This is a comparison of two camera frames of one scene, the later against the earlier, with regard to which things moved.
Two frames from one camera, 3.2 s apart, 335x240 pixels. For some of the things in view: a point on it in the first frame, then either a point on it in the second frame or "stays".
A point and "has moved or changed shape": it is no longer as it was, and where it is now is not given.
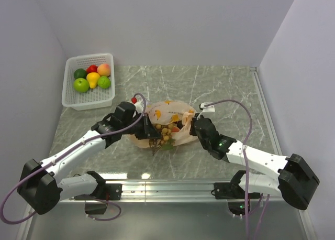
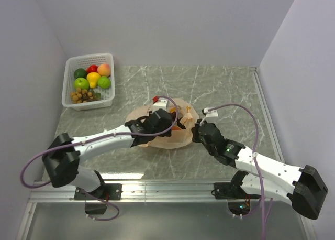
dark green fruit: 79,73 stays
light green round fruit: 103,82 stays
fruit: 166,142 → 82,96
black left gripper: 148,131 → 168,126
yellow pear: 93,78 stays
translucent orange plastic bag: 166,111 has moved or changed shape
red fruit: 91,68 stays
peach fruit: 103,69 stays
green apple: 81,85 stays
